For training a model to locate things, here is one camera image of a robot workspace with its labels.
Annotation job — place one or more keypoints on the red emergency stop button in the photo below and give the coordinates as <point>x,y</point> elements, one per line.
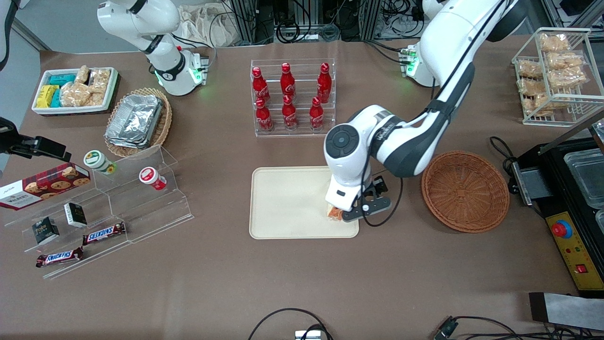
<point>561,230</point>

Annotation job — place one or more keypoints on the white rectangular snack bin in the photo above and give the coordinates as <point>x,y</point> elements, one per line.
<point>42,109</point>

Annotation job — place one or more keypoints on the aluminium frame post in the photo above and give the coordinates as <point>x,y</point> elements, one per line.
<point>370,19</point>
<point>245,21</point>

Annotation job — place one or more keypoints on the teal snack pack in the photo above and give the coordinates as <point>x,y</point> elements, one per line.
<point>62,79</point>
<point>56,99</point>

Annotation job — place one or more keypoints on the small silver device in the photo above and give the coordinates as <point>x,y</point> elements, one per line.
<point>307,335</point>

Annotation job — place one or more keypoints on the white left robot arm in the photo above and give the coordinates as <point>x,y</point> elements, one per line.
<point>448,52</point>

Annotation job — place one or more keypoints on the triangle sandwich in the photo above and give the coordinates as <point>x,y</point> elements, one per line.
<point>335,213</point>

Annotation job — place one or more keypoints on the red cola bottle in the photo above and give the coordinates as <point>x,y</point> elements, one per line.
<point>264,118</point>
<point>289,114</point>
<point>316,115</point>
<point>259,87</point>
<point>287,82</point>
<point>324,84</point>

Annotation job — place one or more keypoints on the oval tan wicker basket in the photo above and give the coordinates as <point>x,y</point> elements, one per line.
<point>165,125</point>

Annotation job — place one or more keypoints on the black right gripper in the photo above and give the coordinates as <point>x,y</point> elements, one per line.
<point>14,141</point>

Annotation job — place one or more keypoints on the snickers chocolate bar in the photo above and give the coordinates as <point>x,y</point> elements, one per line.
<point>104,233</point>
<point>59,257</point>

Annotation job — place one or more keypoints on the cracker snack bag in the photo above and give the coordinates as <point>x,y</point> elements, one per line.
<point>100,80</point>
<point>531,87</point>
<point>556,43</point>
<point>529,70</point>
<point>568,78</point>
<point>74,94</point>
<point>97,99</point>
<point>82,74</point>
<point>566,60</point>
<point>542,105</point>

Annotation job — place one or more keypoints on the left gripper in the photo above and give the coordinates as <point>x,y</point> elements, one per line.
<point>381,187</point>

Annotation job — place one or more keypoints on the beige plastic tray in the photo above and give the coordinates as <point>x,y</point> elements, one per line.
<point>288,203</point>

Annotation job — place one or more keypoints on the small black box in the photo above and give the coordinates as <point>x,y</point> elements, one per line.
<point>45,230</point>
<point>75,215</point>

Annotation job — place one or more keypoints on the black sealing machine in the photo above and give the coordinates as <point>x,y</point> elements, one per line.
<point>557,189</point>

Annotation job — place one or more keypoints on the beige cloth bag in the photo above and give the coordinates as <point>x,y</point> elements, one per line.
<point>207,26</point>

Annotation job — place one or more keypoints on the clear acrylic step stand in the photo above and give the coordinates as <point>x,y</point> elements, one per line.
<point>141,212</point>

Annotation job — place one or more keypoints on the clear plastic container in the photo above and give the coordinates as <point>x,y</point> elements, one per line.
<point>587,177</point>

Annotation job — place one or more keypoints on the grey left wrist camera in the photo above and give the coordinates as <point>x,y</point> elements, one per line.
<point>373,206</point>

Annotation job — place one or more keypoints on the stack of foil trays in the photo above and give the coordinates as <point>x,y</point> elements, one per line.
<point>134,120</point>

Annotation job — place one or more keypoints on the round brown wicker basket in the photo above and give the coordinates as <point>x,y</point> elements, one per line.
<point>465,193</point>

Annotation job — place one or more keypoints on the red tartan cookie box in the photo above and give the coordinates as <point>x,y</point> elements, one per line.
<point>45,185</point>

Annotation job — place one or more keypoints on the green lid yogurt cup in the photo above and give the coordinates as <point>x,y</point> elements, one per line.
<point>96,160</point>

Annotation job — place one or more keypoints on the clear acrylic bottle rack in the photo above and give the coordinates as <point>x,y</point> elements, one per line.
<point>302,131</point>

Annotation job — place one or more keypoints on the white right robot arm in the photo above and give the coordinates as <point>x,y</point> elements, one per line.
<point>163,56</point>

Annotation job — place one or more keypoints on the red lid yogurt cup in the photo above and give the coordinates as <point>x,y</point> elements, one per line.
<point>151,177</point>

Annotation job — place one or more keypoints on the grey flat slab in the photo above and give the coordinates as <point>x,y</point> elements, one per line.
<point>566,309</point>

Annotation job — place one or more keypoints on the yellow snack pack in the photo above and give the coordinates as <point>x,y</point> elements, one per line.
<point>46,96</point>

